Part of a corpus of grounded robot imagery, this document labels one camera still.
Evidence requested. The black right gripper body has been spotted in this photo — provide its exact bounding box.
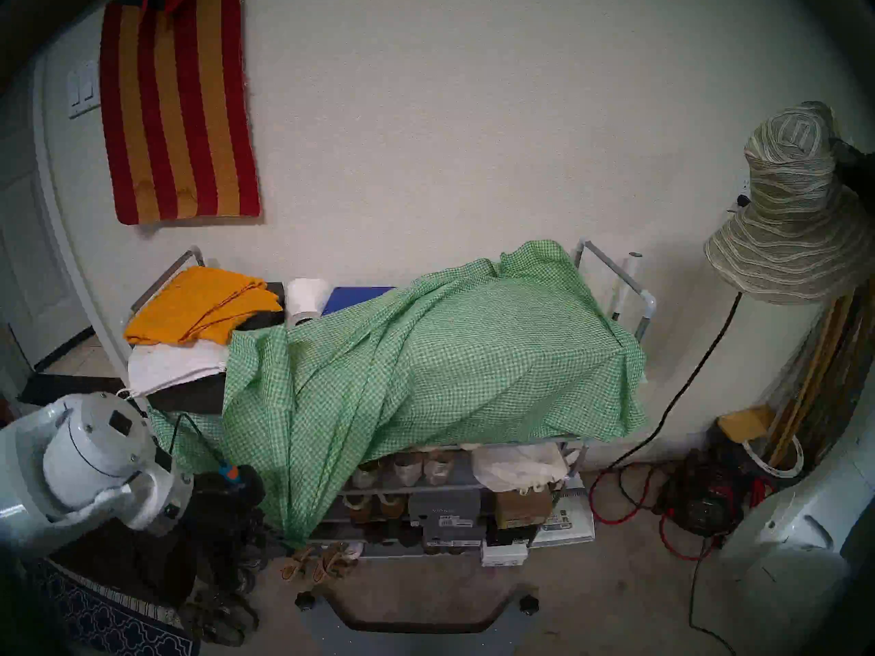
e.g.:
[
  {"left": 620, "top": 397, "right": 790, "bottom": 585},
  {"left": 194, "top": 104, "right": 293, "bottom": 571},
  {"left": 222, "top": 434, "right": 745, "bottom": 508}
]
[{"left": 837, "top": 156, "right": 875, "bottom": 204}]

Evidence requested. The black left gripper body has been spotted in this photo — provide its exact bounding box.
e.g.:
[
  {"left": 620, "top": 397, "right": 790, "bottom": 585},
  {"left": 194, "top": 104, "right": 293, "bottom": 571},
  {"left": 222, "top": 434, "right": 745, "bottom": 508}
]
[{"left": 183, "top": 465, "right": 267, "bottom": 546}]

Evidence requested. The striped straw sun hat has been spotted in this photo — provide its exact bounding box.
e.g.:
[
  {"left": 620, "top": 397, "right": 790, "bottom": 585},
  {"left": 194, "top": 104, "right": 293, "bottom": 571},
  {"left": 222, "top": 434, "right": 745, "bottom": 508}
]
[{"left": 704, "top": 101, "right": 875, "bottom": 303}]

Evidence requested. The green gingham cloth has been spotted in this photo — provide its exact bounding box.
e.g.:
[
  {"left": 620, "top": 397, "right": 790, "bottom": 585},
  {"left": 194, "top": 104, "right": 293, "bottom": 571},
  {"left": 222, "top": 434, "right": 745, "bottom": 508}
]
[{"left": 147, "top": 239, "right": 649, "bottom": 549}]

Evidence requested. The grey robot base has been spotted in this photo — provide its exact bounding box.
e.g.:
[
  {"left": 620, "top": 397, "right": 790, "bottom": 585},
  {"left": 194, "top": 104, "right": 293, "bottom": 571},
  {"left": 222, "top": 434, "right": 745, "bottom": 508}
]
[{"left": 295, "top": 590, "right": 541, "bottom": 656}]

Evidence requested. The dark brown shoe box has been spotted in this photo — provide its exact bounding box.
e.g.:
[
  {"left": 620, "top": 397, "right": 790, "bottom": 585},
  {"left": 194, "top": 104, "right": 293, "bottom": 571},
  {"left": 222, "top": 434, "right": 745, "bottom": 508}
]
[{"left": 147, "top": 282, "right": 288, "bottom": 416}]

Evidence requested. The orange folded cloth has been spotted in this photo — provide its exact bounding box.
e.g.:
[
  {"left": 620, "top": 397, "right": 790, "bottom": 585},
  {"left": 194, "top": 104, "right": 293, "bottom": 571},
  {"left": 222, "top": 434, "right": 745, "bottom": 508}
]
[{"left": 124, "top": 266, "right": 284, "bottom": 346}]

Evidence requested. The dark grey Vionic shoe box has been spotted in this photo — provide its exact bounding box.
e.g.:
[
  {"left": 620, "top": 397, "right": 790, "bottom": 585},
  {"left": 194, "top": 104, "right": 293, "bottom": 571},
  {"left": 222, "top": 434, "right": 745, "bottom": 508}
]
[{"left": 422, "top": 521, "right": 487, "bottom": 549}]

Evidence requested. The blue Stuart Weitzman shoe box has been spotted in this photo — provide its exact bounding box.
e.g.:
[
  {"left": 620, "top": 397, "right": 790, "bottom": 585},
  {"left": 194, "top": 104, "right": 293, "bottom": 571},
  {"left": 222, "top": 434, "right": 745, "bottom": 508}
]
[{"left": 321, "top": 286, "right": 397, "bottom": 317}]

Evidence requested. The grey metal shoe rack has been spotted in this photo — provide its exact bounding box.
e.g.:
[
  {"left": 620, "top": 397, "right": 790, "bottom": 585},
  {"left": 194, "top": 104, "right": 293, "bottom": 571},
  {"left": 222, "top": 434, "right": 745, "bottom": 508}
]
[{"left": 118, "top": 238, "right": 658, "bottom": 560}]

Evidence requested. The white shoe box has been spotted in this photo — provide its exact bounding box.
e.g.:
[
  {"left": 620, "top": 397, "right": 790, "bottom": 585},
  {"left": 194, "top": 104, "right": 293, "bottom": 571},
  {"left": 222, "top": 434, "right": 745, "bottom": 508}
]
[{"left": 481, "top": 540, "right": 529, "bottom": 568}]

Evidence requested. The cream cloth bag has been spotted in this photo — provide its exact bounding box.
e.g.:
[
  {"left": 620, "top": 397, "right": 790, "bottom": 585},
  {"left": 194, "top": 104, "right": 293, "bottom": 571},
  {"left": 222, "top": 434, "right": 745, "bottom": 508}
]
[{"left": 472, "top": 443, "right": 571, "bottom": 493}]

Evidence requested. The brown cardboard shoe box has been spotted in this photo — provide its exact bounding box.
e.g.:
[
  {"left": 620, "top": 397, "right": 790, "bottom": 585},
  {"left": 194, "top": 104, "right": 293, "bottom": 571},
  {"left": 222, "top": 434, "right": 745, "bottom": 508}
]
[{"left": 494, "top": 487, "right": 553, "bottom": 530}]

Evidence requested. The dark wooden chest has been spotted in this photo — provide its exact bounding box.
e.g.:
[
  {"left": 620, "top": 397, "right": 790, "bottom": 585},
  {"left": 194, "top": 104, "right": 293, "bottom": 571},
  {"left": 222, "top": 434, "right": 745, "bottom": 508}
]
[{"left": 48, "top": 518, "right": 199, "bottom": 607}]

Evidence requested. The blue patterned rug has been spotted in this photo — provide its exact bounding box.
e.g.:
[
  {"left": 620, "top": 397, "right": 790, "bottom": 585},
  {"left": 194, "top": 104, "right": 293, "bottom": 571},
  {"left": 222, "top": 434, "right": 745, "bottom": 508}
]
[{"left": 27, "top": 559, "right": 199, "bottom": 656}]

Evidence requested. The black door mat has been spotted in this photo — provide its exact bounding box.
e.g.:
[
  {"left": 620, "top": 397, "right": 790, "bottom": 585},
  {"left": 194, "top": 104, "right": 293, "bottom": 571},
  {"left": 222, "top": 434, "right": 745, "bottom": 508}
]
[{"left": 17, "top": 373, "right": 131, "bottom": 406}]

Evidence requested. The white toilet paper roll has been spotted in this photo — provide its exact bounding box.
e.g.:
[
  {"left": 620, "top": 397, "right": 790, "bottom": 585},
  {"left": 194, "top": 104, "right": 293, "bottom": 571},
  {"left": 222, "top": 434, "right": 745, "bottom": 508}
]
[{"left": 284, "top": 277, "right": 332, "bottom": 327}]

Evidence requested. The yellow block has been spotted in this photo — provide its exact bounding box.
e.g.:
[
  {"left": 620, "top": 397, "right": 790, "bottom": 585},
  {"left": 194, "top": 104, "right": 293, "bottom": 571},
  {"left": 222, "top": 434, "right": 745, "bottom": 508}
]
[{"left": 716, "top": 405, "right": 775, "bottom": 443}]

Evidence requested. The white tape roll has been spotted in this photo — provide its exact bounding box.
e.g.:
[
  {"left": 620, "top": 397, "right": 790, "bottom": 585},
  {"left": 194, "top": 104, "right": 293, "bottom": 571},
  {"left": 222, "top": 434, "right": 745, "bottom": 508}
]
[{"left": 744, "top": 435, "right": 806, "bottom": 479}]

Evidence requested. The white panel door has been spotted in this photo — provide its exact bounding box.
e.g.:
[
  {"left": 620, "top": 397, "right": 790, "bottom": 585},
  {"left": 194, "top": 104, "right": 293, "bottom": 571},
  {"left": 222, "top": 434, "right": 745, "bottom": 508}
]
[{"left": 0, "top": 125, "right": 93, "bottom": 372}]

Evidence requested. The white flat carton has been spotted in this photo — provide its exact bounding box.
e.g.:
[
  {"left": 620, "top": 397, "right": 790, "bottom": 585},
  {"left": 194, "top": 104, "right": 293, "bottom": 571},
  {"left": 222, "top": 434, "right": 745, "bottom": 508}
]
[{"left": 533, "top": 487, "right": 595, "bottom": 549}]

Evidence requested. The tan strappy sandal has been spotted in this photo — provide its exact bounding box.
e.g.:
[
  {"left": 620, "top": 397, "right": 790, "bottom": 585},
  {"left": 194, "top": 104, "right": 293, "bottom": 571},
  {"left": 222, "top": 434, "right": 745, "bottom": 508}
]
[
  {"left": 280, "top": 545, "right": 317, "bottom": 582},
  {"left": 313, "top": 543, "right": 356, "bottom": 584}
]

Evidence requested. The dark strap sandal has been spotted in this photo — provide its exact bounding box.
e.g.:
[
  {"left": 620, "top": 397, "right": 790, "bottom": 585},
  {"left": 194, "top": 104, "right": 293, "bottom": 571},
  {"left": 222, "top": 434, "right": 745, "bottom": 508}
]
[
  {"left": 179, "top": 603, "right": 245, "bottom": 647},
  {"left": 195, "top": 586, "right": 259, "bottom": 631}
]

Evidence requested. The black power cable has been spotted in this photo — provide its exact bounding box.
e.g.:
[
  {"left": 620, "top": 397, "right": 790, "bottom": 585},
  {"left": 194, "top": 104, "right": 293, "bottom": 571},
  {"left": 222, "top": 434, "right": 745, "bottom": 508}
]
[{"left": 602, "top": 193, "right": 753, "bottom": 512}]

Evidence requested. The white drawstring bag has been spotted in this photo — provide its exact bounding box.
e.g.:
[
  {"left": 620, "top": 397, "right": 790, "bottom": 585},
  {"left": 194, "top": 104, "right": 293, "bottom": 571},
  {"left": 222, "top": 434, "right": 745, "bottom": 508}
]
[{"left": 116, "top": 339, "right": 232, "bottom": 399}]

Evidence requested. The yellow wooden long handle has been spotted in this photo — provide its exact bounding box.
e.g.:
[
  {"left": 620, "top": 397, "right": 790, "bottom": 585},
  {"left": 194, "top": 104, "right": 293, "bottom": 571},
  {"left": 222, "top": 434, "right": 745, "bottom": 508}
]
[{"left": 764, "top": 296, "right": 869, "bottom": 465}]

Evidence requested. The red power cable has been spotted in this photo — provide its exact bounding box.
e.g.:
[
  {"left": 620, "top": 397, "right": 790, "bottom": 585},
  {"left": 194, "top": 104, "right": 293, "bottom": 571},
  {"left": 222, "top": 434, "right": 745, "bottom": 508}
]
[{"left": 589, "top": 460, "right": 777, "bottom": 561}]

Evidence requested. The red yellow striped wall rug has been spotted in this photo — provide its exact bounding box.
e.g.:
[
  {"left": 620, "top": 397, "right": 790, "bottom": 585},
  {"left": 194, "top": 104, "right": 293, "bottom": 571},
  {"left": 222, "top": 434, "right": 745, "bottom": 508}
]
[{"left": 100, "top": 0, "right": 262, "bottom": 225}]

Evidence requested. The white double light switch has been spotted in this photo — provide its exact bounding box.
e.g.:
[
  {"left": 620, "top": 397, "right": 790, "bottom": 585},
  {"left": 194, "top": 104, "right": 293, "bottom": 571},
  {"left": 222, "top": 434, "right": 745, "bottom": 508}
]
[{"left": 66, "top": 60, "right": 102, "bottom": 119}]

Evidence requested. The black floor cable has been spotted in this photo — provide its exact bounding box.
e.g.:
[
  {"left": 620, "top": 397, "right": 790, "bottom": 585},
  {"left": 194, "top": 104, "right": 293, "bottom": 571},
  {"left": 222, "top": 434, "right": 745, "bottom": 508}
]
[{"left": 687, "top": 559, "right": 738, "bottom": 656}]

